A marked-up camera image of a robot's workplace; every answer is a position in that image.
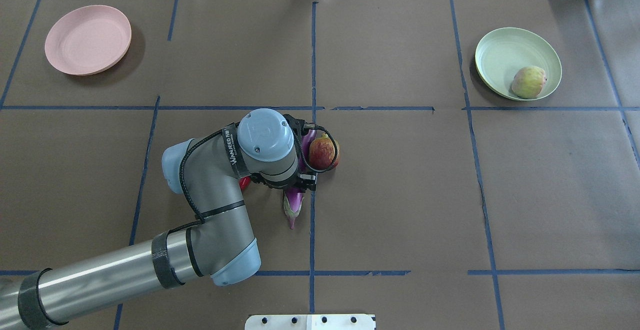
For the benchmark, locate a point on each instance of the purple eggplant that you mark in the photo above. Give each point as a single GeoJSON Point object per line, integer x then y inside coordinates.
{"type": "Point", "coordinates": [293, 197]}

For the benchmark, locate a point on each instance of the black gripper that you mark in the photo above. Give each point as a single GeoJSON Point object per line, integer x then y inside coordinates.
{"type": "Point", "coordinates": [274, 183]}

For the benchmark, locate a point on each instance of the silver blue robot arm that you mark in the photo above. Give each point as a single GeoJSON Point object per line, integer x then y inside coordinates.
{"type": "Point", "coordinates": [265, 146]}

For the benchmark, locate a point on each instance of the pink plate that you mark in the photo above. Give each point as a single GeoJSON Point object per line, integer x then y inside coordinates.
{"type": "Point", "coordinates": [88, 40]}

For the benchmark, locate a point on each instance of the red yellow pomegranate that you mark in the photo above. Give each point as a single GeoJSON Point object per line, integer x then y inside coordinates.
{"type": "Point", "coordinates": [322, 152]}

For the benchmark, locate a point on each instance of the light green plate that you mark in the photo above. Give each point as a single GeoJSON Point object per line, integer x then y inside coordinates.
{"type": "Point", "coordinates": [502, 52]}

